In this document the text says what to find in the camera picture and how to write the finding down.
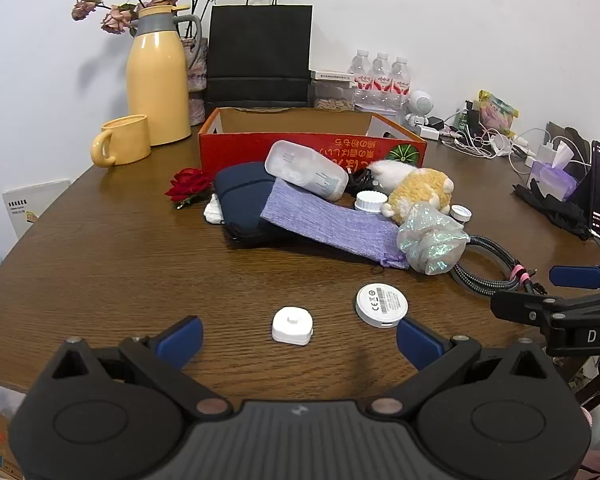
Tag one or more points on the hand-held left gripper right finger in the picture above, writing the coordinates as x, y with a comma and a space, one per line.
417, 345

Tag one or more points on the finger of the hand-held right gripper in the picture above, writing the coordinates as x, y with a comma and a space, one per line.
517, 306
575, 276

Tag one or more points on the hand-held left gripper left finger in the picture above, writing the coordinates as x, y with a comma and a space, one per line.
182, 342

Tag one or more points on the white square device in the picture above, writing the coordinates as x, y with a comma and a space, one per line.
292, 327

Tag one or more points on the purple knit cloth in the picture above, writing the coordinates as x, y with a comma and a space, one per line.
325, 225

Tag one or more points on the navy zip pouch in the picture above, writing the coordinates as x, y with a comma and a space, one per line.
242, 200

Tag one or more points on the orange cardboard box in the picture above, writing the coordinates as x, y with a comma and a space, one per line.
240, 147

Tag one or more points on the white round device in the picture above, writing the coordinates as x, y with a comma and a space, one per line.
381, 305

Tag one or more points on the black gloves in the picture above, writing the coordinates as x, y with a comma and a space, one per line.
555, 210

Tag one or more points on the purple tissue pack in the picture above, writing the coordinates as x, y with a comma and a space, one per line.
552, 177

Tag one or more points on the iridescent scrunchie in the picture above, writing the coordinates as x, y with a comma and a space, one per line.
432, 245

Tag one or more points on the small white cap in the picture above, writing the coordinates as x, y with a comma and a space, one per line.
461, 213

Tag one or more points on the white cloth item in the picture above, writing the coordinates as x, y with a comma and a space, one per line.
213, 212

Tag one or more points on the large white ribbed cap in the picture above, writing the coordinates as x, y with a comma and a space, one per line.
371, 202

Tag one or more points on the yellow white plush toy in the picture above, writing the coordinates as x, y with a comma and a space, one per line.
420, 187

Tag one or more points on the red artificial rose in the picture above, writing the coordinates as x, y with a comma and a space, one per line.
187, 185

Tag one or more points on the yellow snack packet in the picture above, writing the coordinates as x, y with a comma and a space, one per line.
497, 112

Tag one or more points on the green bottle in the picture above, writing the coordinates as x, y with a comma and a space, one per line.
463, 119

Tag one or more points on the white charger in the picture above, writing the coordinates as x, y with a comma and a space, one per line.
429, 133

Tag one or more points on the black power adapter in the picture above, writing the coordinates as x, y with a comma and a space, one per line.
436, 122

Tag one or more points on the white booklet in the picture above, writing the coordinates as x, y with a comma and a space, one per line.
32, 205

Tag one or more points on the yellow mug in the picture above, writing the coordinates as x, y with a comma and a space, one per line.
130, 140

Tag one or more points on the white plastic swab container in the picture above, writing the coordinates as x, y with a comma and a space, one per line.
305, 167

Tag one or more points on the white robot speaker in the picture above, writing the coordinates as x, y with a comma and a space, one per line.
420, 105

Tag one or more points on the clear water bottle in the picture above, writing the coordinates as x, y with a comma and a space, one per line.
360, 75
400, 80
381, 77

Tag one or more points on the yellow thermos jug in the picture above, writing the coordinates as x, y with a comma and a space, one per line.
157, 85

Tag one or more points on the clear seed container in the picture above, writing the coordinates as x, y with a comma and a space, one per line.
334, 97

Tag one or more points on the pink textured vase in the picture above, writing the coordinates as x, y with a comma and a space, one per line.
196, 80

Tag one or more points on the white flat box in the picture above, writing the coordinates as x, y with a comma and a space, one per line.
332, 75

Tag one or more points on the black paper bag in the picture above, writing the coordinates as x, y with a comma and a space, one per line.
260, 55

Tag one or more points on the white wall adapter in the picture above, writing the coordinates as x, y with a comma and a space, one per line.
542, 152

